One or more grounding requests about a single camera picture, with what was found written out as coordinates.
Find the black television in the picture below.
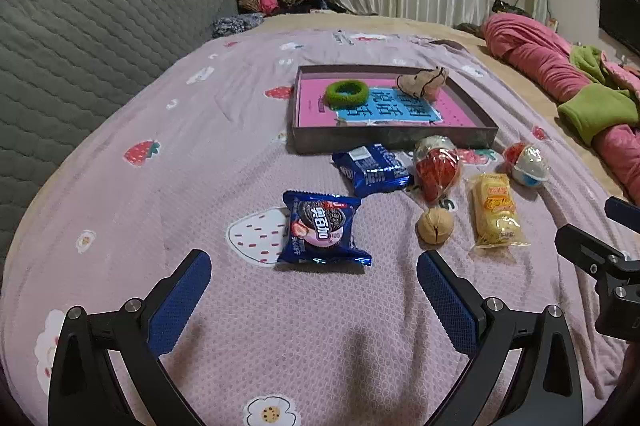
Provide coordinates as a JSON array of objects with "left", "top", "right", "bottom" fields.
[{"left": 599, "top": 0, "right": 640, "bottom": 56}]

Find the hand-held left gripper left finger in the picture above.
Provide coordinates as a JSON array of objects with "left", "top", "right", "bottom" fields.
[{"left": 47, "top": 248, "right": 213, "bottom": 426}]

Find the beige sheer hair scrunchie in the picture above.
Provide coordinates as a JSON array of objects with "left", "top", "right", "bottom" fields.
[{"left": 396, "top": 66, "right": 449, "bottom": 101}]

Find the walnut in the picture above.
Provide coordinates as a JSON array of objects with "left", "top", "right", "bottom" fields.
[{"left": 417, "top": 207, "right": 455, "bottom": 244}]

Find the beige bed sheet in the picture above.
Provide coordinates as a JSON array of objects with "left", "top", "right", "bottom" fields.
[{"left": 260, "top": 13, "right": 626, "bottom": 201}]

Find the white and red toy egg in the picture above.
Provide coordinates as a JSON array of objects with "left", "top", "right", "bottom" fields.
[{"left": 502, "top": 143, "right": 549, "bottom": 187}]

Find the grey quilted headboard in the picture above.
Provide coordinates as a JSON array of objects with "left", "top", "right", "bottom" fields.
[{"left": 0, "top": 0, "right": 240, "bottom": 287}]

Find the pink quilt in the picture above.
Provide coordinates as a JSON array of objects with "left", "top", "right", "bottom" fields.
[{"left": 482, "top": 13, "right": 640, "bottom": 207}]

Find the green fuzzy hair scrunchie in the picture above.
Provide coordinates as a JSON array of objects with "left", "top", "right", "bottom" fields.
[{"left": 325, "top": 80, "right": 370, "bottom": 109}]

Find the dark floral cloth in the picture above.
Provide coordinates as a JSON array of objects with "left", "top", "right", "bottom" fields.
[{"left": 212, "top": 13, "right": 266, "bottom": 39}]

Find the red wrapped toy egg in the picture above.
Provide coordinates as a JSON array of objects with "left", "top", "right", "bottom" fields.
[{"left": 414, "top": 135, "right": 462, "bottom": 203}]

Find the blue cookie packet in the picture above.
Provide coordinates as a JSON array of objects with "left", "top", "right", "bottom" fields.
[
  {"left": 331, "top": 144, "right": 415, "bottom": 197},
  {"left": 276, "top": 190, "right": 373, "bottom": 267}
]

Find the pink strawberry printed blanket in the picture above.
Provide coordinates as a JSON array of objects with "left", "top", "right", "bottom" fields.
[{"left": 0, "top": 28, "right": 631, "bottom": 426}]

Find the dark grey shallow box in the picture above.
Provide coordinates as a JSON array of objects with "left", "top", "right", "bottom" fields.
[{"left": 287, "top": 64, "right": 500, "bottom": 155}]

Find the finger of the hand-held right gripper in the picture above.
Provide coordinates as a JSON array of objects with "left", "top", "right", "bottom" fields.
[
  {"left": 604, "top": 197, "right": 640, "bottom": 233},
  {"left": 554, "top": 223, "right": 632, "bottom": 281}
]

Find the yellow cake packet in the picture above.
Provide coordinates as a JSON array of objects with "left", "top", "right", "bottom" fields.
[{"left": 466, "top": 173, "right": 531, "bottom": 251}]

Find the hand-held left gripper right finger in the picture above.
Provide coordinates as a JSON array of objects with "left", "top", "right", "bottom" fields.
[{"left": 416, "top": 250, "right": 583, "bottom": 426}]

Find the green fleece cloth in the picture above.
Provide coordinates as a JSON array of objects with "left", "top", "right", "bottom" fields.
[{"left": 557, "top": 46, "right": 640, "bottom": 147}]

